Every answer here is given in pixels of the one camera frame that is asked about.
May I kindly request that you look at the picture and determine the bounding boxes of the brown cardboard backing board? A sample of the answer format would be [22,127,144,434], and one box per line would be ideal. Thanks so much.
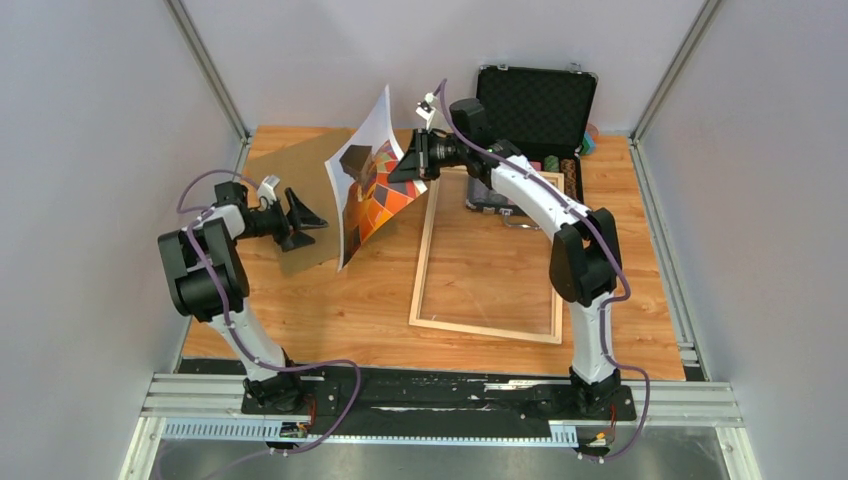
[245,125,353,277]

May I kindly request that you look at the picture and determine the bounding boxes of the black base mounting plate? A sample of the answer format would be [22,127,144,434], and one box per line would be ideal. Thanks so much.
[241,366,637,439]

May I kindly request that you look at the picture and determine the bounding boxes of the light wooden picture frame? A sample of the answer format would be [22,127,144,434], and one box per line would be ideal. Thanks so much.
[407,166,566,346]

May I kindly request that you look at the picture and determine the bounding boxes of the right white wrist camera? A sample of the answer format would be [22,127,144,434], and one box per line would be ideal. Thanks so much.
[416,92,440,130]

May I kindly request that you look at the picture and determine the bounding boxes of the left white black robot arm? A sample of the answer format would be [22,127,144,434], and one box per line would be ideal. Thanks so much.
[157,175,328,413]

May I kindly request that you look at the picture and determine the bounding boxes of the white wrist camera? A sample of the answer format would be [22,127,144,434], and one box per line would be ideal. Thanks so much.
[416,92,440,130]
[256,175,280,209]

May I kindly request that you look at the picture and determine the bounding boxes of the aluminium front rail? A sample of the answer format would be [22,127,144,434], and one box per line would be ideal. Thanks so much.
[141,369,744,428]

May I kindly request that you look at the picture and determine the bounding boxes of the blue orange chip stack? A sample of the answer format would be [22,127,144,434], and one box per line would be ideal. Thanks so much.
[560,158,583,200]

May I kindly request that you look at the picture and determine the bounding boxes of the colourful objects behind case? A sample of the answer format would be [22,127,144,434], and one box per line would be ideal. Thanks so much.
[580,123,599,156]

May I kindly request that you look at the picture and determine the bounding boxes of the colourful balloon photo print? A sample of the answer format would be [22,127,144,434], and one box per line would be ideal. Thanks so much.
[325,87,427,270]

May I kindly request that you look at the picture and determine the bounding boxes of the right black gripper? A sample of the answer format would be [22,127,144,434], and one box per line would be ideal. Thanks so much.
[388,129,469,184]

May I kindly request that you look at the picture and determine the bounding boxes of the black poker chip case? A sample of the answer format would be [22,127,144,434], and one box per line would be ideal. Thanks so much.
[476,65,598,173]

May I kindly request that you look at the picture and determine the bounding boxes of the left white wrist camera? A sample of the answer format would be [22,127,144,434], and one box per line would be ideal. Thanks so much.
[256,175,280,209]

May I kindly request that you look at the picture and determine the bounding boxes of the green chip stack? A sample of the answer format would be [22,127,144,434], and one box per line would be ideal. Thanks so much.
[542,155,560,172]

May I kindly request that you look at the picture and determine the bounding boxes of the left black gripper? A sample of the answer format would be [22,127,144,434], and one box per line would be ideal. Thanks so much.
[234,189,329,253]

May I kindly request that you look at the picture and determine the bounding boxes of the grey slotted cable duct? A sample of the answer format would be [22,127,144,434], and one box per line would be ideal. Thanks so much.
[161,418,580,446]

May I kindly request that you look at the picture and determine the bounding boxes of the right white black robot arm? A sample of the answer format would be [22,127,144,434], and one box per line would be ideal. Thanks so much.
[389,93,623,418]

